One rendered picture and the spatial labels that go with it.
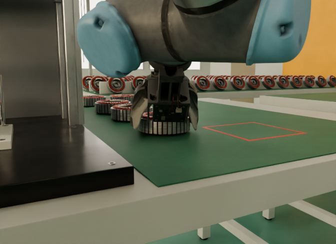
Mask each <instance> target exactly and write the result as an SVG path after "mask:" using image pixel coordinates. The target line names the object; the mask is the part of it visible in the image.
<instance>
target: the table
mask: <svg viewBox="0 0 336 244"><path fill-rule="evenodd" d="M147 76H148V75H141V76H133V75H127V76H125V77H121V78H113V77H109V76H99V75H98V76H96V75H91V76H90V75H89V76H88V75H87V76H84V77H83V79H82V86H83V88H84V89H83V96H88V95H90V96H91V95H92V96H93V95H100V96H105V97H106V100H109V96H111V95H118V94H119V95H120V94H121V95H122V94H123V95H124V94H130V95H134V93H122V92H123V91H124V90H125V88H126V83H125V82H130V81H131V87H132V89H133V90H134V91H135V90H136V88H137V87H138V85H139V84H141V83H142V82H143V81H144V79H146V78H147ZM313 79H315V82H314V80H313ZM190 80H195V81H194V82H195V83H194V84H195V86H196V88H197V89H198V90H199V91H197V97H198V99H199V98H213V99H221V100H227V99H247V98H259V97H260V96H267V95H289V94H312V93H335V92H336V77H335V76H334V75H330V76H328V77H327V78H326V79H325V78H324V77H323V76H322V75H318V76H317V77H315V76H313V75H306V76H305V75H298V76H297V75H273V76H271V75H241V76H240V75H232V76H229V75H218V76H217V75H207V76H204V75H193V76H192V77H191V78H190ZM209 80H211V81H212V84H213V86H214V88H215V89H217V90H208V89H209V88H210V85H211V84H210V81H209ZM226 80H230V83H231V85H232V87H233V88H234V89H236V90H224V89H226V88H227V84H228V83H227V81H226ZM236 80H237V81H236ZM244 80H246V84H247V86H248V87H249V88H250V89H243V88H244V87H245V81H244ZM259 80H262V85H263V86H264V87H265V88H266V89H257V88H259V87H260V81H259ZM274 80H276V83H277V85H278V86H279V87H280V88H274V87H275V81H274ZM288 80H289V81H288ZM86 81H87V82H86ZM89 81H90V83H89ZM96 81H98V82H97V83H95V82H96ZM200 81H201V82H200ZM217 81H218V82H217ZM99 82H107V88H108V90H109V91H110V92H111V93H109V94H100V88H99V87H100V86H99V85H98V84H99ZM113 82H114V83H113ZM137 82H138V83H137ZM289 82H290V84H291V86H292V87H293V88H287V87H288V86H289ZM302 82H303V84H304V85H305V86H306V87H303V88H299V87H301V86H302ZM202 83H203V84H202ZM315 83H316V84H317V86H319V87H313V86H314V85H315ZM327 83H328V85H329V86H330V87H325V86H326V85H327ZM86 84H87V85H86ZM115 84H117V86H116V85H115ZM119 84H120V86H119ZM89 85H90V88H91V89H92V90H93V91H89ZM95 85H96V86H95ZM112 85H113V86H112ZM221 85H222V86H221ZM117 88H118V89H117Z"/></svg>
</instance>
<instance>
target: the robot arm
mask: <svg viewBox="0 0 336 244"><path fill-rule="evenodd" d="M311 3H312V0H105V1H103V0H102V1H100V2H98V3H97V4H96V6H95V7H94V8H93V9H91V10H90V11H88V12H87V13H86V14H84V15H83V16H82V17H81V18H80V20H79V21H78V24H77V28H76V36H77V41H78V44H79V46H80V48H81V50H82V51H83V54H84V56H85V57H86V59H87V60H88V61H89V63H90V64H91V65H92V66H93V67H94V68H95V69H97V70H98V71H99V72H101V73H102V74H104V75H106V76H108V77H111V78H123V77H125V76H127V75H128V74H129V73H131V72H132V71H136V70H137V69H138V68H139V67H140V65H141V63H143V62H149V64H150V66H151V67H152V68H154V71H151V74H150V75H148V76H146V78H145V79H144V81H143V82H142V83H141V84H139V85H138V86H137V88H136V89H135V91H134V95H133V100H132V106H131V112H130V124H131V126H132V127H133V128H134V129H135V130H136V129H137V128H138V126H139V124H140V121H141V118H142V115H143V113H144V112H145V111H146V109H147V122H148V123H149V113H150V106H151V105H153V115H152V121H153V122H178V123H184V121H185V123H186V124H187V120H188V117H189V118H190V123H191V124H192V126H193V128H194V130H197V124H198V120H199V111H198V94H197V90H196V88H195V87H194V86H193V85H192V84H191V83H190V80H189V79H188V77H187V76H185V73H184V71H186V70H187V69H188V68H189V67H190V66H191V64H192V62H208V63H246V65H247V66H251V65H252V64H264V63H286V62H289V61H291V60H293V59H294V58H295V57H297V56H298V54H299V53H300V52H301V50H302V48H303V46H304V44H305V41H306V38H307V34H308V29H309V24H310V16H311Z"/></svg>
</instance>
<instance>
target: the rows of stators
mask: <svg viewBox="0 0 336 244"><path fill-rule="evenodd" d="M133 97H134V95H133V94H124V95H123V94H112V95H110V96H109V100H127V101H129V102H130V104H132V103H133ZM101 100H106V97H105V96H104V95H93V96H92V95H91V96H90V95H83V106H84V107H92V106H93V107H95V102H97V101H101Z"/></svg>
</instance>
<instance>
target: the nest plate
mask: <svg viewBox="0 0 336 244"><path fill-rule="evenodd" d="M13 132H14V128H13V124H5V125H0V150H9V149H12V142H13Z"/></svg>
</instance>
